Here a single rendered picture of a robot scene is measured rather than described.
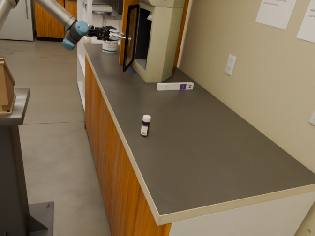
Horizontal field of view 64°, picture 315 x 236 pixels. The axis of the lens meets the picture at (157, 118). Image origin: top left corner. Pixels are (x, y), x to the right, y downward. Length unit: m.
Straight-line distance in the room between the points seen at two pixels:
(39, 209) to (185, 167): 1.34
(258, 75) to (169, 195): 0.86
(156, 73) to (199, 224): 1.07
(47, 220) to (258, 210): 1.41
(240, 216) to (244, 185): 0.10
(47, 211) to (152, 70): 1.23
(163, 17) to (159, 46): 0.17
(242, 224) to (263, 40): 0.89
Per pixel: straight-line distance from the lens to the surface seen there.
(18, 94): 1.42
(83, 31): 1.56
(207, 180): 0.92
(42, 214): 2.02
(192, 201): 0.83
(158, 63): 1.66
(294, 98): 1.28
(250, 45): 1.50
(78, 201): 2.08
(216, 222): 0.92
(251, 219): 1.04
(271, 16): 1.42
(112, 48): 2.28
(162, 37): 1.63
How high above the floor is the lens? 1.51
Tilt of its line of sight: 27 degrees down
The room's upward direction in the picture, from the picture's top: 9 degrees clockwise
